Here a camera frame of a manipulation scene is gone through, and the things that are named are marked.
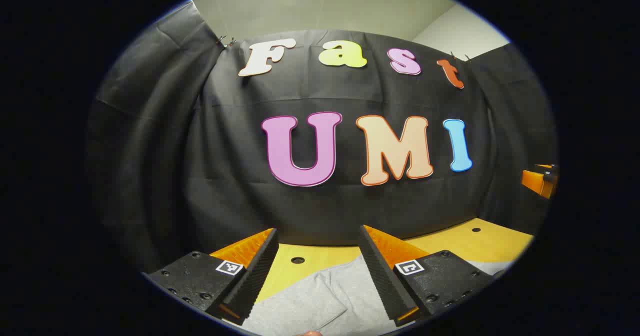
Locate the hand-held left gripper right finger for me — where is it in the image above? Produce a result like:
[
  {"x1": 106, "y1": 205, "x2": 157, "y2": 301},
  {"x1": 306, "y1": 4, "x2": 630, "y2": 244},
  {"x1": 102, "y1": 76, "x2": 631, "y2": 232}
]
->
[{"x1": 358, "y1": 224, "x2": 501, "y2": 327}]

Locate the black backdrop cloth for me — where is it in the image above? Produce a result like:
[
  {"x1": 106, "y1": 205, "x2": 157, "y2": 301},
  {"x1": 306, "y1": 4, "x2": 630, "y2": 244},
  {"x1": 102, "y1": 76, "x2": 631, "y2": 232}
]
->
[{"x1": 85, "y1": 1, "x2": 559, "y2": 276}]

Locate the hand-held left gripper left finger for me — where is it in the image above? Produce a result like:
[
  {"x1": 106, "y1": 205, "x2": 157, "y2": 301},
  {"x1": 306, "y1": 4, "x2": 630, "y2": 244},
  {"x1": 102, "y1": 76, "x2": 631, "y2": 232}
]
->
[{"x1": 142, "y1": 227, "x2": 280, "y2": 325}]

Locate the grey zip-neck sweatshirt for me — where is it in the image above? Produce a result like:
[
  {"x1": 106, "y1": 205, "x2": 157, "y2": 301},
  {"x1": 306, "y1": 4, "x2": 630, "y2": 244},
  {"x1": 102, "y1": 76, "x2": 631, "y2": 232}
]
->
[{"x1": 240, "y1": 253, "x2": 513, "y2": 336}]

